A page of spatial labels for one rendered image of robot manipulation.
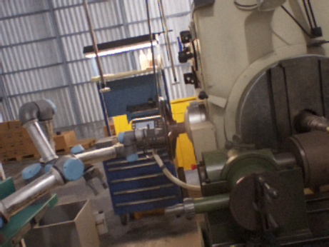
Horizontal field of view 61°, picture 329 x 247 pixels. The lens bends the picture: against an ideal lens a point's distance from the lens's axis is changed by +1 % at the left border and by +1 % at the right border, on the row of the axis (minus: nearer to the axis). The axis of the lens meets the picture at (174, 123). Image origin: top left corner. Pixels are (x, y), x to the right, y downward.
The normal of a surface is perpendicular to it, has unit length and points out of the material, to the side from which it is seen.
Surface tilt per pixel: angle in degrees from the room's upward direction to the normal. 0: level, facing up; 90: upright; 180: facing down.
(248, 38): 90
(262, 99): 90
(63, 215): 90
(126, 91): 90
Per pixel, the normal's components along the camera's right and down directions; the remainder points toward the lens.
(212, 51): 0.00, 0.17
